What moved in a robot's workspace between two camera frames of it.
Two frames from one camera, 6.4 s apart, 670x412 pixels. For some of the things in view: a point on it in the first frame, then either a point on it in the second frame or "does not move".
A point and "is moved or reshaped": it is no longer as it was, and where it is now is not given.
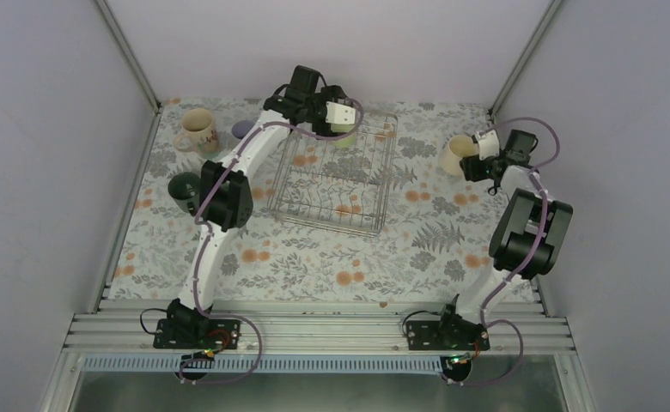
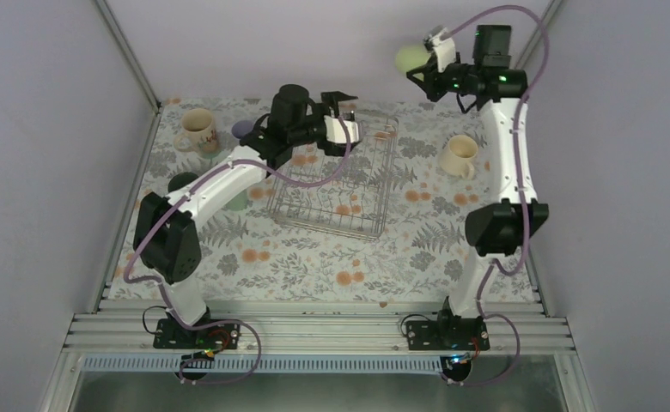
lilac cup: [240, 128] does not move
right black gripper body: [477, 174] -> [437, 90]
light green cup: [348, 142] is moved or reshaped
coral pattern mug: [198, 136] does not move
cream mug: [458, 147] does not move
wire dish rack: [321, 184] does not move
